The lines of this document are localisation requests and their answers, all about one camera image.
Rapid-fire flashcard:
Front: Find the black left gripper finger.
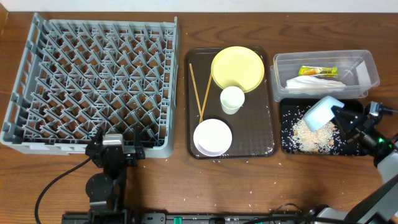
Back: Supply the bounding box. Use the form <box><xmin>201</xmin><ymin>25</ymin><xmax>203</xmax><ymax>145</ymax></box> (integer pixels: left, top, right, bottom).
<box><xmin>134</xmin><ymin>124</ymin><xmax>146</xmax><ymax>159</ymax></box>
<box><xmin>93</xmin><ymin>127</ymin><xmax>104</xmax><ymax>146</ymax></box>

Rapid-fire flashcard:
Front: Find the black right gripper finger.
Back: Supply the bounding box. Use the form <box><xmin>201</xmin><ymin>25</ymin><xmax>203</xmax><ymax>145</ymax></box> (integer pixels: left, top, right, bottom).
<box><xmin>345</xmin><ymin>130</ymin><xmax>366</xmax><ymax>143</ymax></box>
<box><xmin>331</xmin><ymin>106</ymin><xmax>361</xmax><ymax>134</ymax></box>

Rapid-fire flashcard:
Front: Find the light blue bowl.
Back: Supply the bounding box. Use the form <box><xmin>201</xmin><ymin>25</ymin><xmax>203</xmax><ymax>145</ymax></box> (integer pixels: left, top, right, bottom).
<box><xmin>303</xmin><ymin>96</ymin><xmax>345</xmax><ymax>132</ymax></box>

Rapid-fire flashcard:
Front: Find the white tissue paper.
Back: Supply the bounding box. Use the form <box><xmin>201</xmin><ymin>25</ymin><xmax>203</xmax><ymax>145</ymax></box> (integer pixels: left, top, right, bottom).
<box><xmin>285</xmin><ymin>76</ymin><xmax>345</xmax><ymax>89</ymax></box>

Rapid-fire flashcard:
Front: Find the green orange snack wrapper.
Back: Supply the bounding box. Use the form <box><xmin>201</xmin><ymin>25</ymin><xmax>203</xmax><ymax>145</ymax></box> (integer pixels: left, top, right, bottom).
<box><xmin>298</xmin><ymin>66</ymin><xmax>339</xmax><ymax>77</ymax></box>

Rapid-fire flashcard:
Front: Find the white round bowl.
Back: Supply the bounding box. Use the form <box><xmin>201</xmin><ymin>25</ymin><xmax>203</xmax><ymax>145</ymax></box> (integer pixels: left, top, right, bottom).
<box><xmin>193</xmin><ymin>119</ymin><xmax>233</xmax><ymax>157</ymax></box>

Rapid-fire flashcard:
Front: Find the pale green plastic cup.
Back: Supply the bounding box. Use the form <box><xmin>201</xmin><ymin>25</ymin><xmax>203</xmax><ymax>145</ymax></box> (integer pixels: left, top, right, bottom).
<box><xmin>220</xmin><ymin>86</ymin><xmax>245</xmax><ymax>114</ymax></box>

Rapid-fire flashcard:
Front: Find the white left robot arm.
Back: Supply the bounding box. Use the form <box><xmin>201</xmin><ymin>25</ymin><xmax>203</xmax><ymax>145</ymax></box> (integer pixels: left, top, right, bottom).
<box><xmin>62</xmin><ymin>125</ymin><xmax>146</xmax><ymax>224</ymax></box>

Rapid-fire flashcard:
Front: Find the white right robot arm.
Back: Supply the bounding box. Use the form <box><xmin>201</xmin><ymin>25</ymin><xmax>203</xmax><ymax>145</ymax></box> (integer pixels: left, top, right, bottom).
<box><xmin>312</xmin><ymin>101</ymin><xmax>397</xmax><ymax>223</ymax></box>

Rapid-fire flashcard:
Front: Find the clear plastic waste bin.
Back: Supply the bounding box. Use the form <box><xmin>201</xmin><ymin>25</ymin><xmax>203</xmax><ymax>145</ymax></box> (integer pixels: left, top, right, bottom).
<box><xmin>271</xmin><ymin>50</ymin><xmax>380</xmax><ymax>101</ymax></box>

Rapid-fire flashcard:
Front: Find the black food waste tray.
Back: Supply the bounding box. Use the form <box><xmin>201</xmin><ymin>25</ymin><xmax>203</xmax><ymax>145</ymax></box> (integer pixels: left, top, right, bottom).
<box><xmin>279</xmin><ymin>98</ymin><xmax>366</xmax><ymax>156</ymax></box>

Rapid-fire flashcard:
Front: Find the grey plastic dishwasher rack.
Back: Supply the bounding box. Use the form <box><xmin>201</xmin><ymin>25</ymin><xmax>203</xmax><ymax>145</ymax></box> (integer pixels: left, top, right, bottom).
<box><xmin>1</xmin><ymin>14</ymin><xmax>180</xmax><ymax>158</ymax></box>

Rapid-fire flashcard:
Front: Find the pile of rice scraps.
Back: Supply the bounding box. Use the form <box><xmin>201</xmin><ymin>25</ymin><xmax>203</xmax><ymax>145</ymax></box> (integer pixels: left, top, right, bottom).
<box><xmin>292</xmin><ymin>119</ymin><xmax>340</xmax><ymax>154</ymax></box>

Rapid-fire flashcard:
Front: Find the wooden chopstick right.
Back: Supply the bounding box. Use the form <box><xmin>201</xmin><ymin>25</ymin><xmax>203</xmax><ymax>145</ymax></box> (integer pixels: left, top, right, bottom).
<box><xmin>199</xmin><ymin>74</ymin><xmax>213</xmax><ymax>123</ymax></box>

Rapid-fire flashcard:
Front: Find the wooden chopstick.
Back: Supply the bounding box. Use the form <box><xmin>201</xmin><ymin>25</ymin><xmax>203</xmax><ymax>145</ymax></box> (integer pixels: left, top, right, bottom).
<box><xmin>199</xmin><ymin>74</ymin><xmax>213</xmax><ymax>123</ymax></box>
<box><xmin>189</xmin><ymin>63</ymin><xmax>202</xmax><ymax>120</ymax></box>

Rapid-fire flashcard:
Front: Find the wooden chopstick left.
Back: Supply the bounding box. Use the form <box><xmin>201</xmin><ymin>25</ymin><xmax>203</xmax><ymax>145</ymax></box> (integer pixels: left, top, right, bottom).
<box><xmin>189</xmin><ymin>63</ymin><xmax>202</xmax><ymax>120</ymax></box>

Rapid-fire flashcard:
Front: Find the dark brown serving tray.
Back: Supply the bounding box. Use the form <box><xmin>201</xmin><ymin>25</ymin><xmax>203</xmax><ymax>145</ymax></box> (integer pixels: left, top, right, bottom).
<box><xmin>184</xmin><ymin>47</ymin><xmax>280</xmax><ymax>159</ymax></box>

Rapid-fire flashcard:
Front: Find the yellow round plate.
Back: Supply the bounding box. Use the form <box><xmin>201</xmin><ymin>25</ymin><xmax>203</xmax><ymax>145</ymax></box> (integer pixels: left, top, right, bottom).
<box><xmin>211</xmin><ymin>46</ymin><xmax>265</xmax><ymax>93</ymax></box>

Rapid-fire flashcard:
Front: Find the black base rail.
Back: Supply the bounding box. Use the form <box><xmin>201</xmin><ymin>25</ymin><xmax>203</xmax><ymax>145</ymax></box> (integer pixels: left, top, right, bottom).
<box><xmin>140</xmin><ymin>212</ymin><xmax>305</xmax><ymax>224</ymax></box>

